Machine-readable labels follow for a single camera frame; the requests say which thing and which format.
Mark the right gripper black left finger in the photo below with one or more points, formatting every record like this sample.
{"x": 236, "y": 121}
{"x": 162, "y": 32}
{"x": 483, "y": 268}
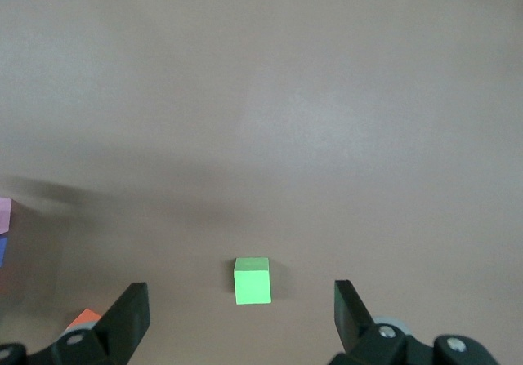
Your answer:
{"x": 122, "y": 328}

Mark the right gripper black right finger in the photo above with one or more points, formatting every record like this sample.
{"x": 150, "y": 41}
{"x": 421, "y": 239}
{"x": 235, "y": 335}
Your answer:
{"x": 353, "y": 328}

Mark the purple foam cube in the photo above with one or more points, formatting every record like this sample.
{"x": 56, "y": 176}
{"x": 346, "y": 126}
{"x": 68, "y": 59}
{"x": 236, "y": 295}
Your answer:
{"x": 3, "y": 250}

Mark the pink foam cube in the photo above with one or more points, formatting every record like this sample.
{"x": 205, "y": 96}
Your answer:
{"x": 4, "y": 216}

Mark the orange foam cube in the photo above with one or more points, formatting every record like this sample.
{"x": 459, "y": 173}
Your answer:
{"x": 83, "y": 320}

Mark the green foam cube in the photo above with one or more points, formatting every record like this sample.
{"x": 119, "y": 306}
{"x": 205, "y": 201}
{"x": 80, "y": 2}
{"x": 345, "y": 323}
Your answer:
{"x": 252, "y": 285}

